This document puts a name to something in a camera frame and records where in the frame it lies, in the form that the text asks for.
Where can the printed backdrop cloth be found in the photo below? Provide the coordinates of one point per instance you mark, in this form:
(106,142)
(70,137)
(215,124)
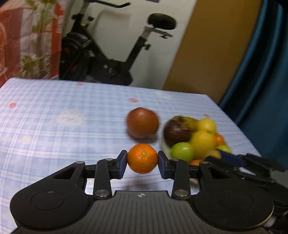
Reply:
(31,33)

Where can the large yellow lemon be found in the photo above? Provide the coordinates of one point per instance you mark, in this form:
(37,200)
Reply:
(207,124)

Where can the brown round fruit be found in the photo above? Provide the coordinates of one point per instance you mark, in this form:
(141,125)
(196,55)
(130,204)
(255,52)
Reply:
(187,123)

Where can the blue plaid tablecloth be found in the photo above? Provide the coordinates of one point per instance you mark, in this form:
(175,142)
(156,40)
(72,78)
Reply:
(49,124)

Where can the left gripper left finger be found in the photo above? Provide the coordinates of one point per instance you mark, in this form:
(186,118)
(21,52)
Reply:
(102,173)

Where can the cream ceramic plate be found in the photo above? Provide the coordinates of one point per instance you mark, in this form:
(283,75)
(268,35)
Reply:
(166,149)

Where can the blue curtain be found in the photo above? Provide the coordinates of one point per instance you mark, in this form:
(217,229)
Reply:
(256,99)

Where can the wooden headboard panel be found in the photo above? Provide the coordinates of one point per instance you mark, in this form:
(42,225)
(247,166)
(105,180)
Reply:
(212,47)

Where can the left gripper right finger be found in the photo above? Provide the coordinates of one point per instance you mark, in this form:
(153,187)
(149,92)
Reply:
(206,173)

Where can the dark mangosteen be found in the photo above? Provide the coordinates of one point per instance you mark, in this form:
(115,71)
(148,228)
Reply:
(173,134)

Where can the small mandarin orange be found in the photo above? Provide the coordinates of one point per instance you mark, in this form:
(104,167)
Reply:
(195,162)

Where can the green apple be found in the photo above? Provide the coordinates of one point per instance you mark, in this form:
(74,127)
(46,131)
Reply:
(224,148)
(183,151)

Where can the red apple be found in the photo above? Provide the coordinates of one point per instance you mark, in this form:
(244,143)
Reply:
(142,123)

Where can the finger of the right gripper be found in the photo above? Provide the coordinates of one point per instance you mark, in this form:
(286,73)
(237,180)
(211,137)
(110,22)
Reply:
(251,160)
(256,175)

